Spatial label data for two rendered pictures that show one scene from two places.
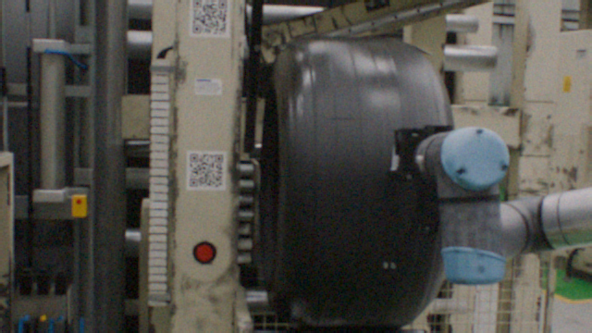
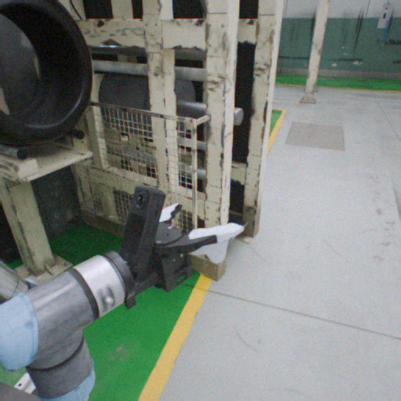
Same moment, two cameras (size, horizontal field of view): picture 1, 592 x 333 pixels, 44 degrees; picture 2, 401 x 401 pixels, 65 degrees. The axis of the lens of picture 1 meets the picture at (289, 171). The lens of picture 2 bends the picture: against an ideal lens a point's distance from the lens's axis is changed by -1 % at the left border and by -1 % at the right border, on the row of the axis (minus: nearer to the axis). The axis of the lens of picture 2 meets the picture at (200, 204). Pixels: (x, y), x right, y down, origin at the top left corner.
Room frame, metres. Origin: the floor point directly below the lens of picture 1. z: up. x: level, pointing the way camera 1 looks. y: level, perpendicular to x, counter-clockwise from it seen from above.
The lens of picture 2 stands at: (0.94, -1.56, 1.36)
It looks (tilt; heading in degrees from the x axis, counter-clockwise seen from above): 30 degrees down; 40
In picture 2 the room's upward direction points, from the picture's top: straight up
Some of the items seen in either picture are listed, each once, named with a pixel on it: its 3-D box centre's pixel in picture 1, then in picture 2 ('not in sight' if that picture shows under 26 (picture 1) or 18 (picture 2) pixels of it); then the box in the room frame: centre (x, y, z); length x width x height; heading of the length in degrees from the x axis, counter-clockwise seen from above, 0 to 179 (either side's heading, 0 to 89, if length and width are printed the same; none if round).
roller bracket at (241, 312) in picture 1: (240, 319); not in sight; (1.49, 0.09, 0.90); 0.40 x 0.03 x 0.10; 7
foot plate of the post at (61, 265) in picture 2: not in sight; (41, 267); (1.46, 0.17, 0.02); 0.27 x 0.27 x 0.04; 7
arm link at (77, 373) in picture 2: not in sight; (56, 358); (1.02, -1.23, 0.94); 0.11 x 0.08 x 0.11; 85
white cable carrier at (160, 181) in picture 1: (162, 183); not in sight; (1.42, 0.25, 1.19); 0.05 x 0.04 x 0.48; 7
